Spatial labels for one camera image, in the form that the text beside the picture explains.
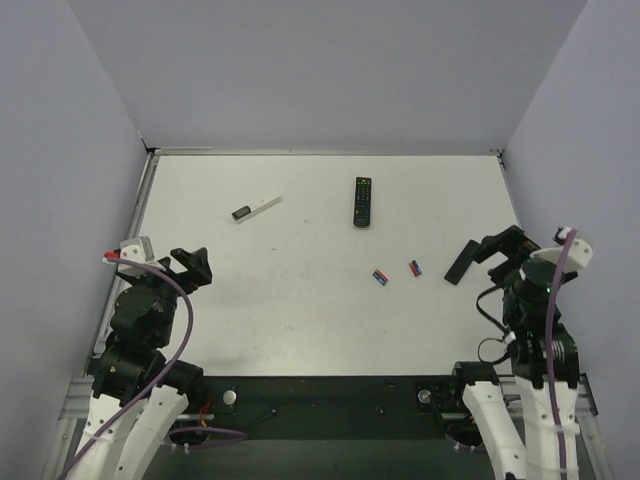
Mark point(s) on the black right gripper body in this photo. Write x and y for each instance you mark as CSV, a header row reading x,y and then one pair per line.
x,y
498,251

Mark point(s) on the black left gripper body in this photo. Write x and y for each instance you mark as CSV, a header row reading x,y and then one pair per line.
x,y
176,273

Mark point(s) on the plain black remote control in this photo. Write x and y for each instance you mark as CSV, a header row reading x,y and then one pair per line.
x,y
462,263

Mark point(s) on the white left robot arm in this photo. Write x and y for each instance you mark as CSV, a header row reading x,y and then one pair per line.
x,y
140,385

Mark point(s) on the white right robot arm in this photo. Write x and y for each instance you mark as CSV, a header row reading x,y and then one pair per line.
x,y
543,356

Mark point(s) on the white remote with display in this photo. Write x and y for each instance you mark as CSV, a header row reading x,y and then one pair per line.
x,y
250,210

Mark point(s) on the black remote coloured buttons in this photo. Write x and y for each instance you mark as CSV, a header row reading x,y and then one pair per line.
x,y
362,202

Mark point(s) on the red orange battery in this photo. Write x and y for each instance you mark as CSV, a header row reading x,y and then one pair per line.
x,y
382,275

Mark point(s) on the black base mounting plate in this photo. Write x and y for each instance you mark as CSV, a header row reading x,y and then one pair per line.
x,y
329,408

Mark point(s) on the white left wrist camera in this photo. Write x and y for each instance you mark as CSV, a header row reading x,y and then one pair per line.
x,y
138,249

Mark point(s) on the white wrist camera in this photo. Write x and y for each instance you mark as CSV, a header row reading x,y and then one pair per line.
x,y
138,249
570,244

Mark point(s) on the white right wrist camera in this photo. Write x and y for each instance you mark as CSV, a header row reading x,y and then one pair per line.
x,y
570,244

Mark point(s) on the aluminium front frame rail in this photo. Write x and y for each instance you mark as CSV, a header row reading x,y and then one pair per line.
x,y
425,393

